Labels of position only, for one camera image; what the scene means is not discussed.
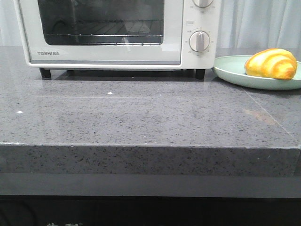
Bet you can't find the glass oven door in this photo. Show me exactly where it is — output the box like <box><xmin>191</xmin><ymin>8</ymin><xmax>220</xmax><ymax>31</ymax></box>
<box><xmin>15</xmin><ymin>0</ymin><xmax>184</xmax><ymax>65</ymax></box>

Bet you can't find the yellow croissant bread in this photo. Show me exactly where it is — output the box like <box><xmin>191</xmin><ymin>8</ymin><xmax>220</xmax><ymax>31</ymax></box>
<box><xmin>244</xmin><ymin>48</ymin><xmax>298</xmax><ymax>80</ymax></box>

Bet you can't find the white Toshiba toaster oven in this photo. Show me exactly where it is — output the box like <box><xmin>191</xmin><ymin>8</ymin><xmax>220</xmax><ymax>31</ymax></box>
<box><xmin>14</xmin><ymin>0</ymin><xmax>222</xmax><ymax>79</ymax></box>

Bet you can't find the lower white timer knob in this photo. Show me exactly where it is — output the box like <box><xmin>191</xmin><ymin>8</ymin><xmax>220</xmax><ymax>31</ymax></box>
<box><xmin>189</xmin><ymin>31</ymin><xmax>210</xmax><ymax>52</ymax></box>

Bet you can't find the light green plate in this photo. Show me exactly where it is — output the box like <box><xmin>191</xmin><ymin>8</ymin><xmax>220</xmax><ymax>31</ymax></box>
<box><xmin>212</xmin><ymin>55</ymin><xmax>301</xmax><ymax>91</ymax></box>

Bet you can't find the upper white temperature knob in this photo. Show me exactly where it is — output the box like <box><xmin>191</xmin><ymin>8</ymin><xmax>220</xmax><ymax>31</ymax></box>
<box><xmin>193</xmin><ymin>0</ymin><xmax>213</xmax><ymax>8</ymax></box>

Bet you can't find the metal wire oven rack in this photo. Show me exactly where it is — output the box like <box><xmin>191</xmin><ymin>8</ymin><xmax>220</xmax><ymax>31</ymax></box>
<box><xmin>44</xmin><ymin>20</ymin><xmax>164</xmax><ymax>46</ymax></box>

